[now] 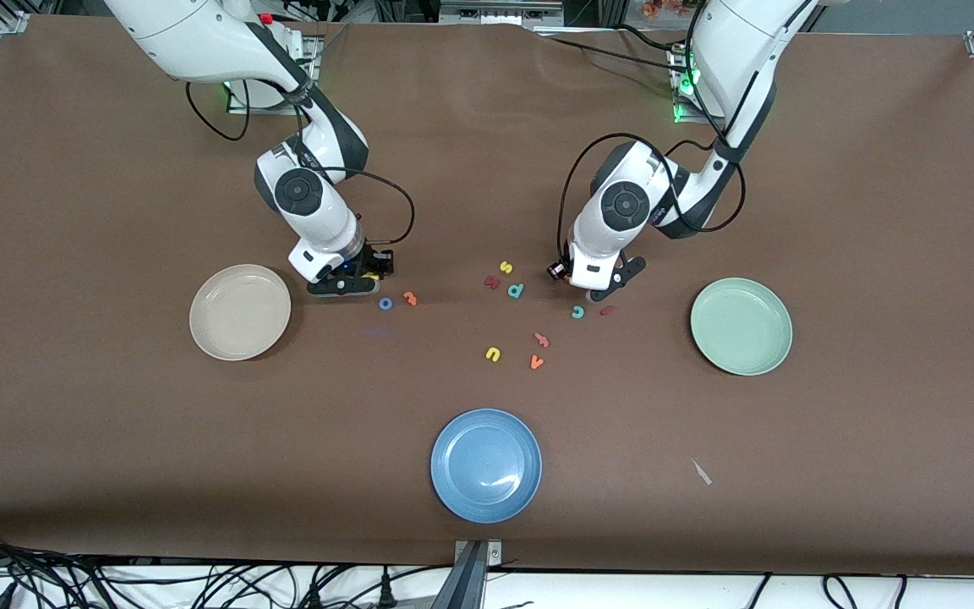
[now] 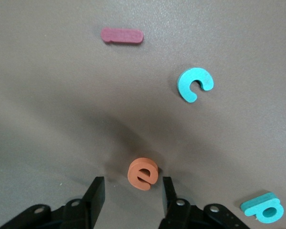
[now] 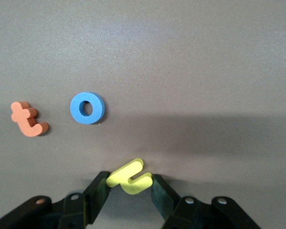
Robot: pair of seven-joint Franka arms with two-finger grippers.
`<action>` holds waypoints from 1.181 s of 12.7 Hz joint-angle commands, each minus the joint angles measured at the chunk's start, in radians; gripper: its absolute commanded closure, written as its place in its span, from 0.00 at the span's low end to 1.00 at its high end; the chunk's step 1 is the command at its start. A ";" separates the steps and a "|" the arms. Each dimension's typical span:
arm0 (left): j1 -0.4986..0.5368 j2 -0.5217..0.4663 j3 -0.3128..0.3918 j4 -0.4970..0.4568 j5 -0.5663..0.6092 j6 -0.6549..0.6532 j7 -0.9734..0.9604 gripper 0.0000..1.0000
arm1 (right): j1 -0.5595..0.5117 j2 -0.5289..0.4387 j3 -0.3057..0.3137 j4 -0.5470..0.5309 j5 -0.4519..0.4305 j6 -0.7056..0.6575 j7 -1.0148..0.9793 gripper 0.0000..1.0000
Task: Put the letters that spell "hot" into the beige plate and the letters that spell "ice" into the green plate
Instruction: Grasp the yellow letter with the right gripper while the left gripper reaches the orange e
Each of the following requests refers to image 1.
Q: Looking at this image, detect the beige brown plate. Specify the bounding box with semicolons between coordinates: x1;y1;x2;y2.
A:
189;264;293;362

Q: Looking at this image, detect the green plate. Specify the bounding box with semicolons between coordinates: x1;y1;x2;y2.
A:
690;277;794;376

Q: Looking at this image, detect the blue plate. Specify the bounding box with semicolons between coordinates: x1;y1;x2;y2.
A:
430;409;543;524

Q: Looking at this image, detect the grey metal box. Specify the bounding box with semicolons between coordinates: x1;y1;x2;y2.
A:
439;0;564;26

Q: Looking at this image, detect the orange colourful decoration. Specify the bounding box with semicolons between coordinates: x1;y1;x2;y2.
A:
641;0;708;18

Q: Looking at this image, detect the brown table cover sheet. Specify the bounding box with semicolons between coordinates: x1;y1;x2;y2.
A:
0;15;974;578

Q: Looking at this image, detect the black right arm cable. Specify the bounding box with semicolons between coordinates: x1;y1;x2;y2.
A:
185;80;417;248

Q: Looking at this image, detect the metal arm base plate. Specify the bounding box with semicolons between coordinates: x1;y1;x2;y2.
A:
227;36;323;116
671;44;708;126

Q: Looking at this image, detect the long black base cable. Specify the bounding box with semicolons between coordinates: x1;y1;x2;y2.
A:
534;32;691;73

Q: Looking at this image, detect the short black base cable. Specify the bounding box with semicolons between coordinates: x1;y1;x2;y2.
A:
614;24;682;52

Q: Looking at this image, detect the aluminium edge bracket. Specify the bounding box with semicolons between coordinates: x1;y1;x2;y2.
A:
453;540;502;568

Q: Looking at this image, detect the looped black floor cable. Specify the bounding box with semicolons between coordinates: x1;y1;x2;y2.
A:
824;573;862;609

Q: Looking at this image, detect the black floor cable bundle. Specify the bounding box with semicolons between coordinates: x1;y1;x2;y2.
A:
0;526;302;609

